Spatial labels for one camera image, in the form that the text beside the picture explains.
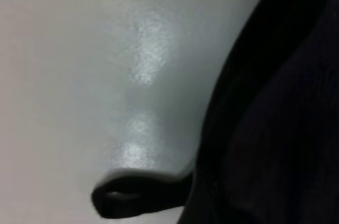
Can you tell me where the purple cloth with black trim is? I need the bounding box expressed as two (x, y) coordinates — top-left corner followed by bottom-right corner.
(91, 0), (339, 224)

